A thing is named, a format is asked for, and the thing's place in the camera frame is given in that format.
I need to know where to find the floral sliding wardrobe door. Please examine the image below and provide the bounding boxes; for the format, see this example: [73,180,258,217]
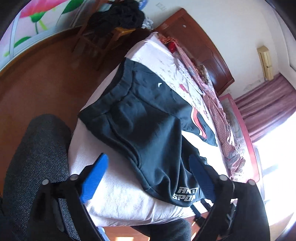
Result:
[0,0,102,70]

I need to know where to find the pink patterned quilt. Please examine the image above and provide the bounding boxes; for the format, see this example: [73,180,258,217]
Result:
[158,34,245,181]

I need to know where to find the beige wall air conditioner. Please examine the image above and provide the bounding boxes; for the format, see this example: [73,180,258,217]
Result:
[257,46,274,81]

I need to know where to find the grey tweed trouser leg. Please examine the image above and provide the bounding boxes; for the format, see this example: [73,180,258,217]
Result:
[1,114,79,240]

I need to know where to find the dark red wooden headboard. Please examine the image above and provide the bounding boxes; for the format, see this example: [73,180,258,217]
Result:
[156,8,234,96]

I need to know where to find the purple curtain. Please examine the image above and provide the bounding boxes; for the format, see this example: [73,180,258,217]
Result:
[235,74,295,143]

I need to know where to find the pink bed guard rail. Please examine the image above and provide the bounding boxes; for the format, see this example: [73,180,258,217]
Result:
[219,94,260,183]

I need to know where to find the dark navy sports pants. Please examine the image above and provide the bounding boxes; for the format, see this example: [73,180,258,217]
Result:
[79,58,217,207]

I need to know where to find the black clothes pile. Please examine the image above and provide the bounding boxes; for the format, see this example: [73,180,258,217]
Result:
[87,1,145,37]

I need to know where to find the wooden chair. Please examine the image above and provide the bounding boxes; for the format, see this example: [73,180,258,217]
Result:
[72,22,136,70]

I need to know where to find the red pillow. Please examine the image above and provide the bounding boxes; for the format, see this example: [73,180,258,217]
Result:
[167,42,177,53]

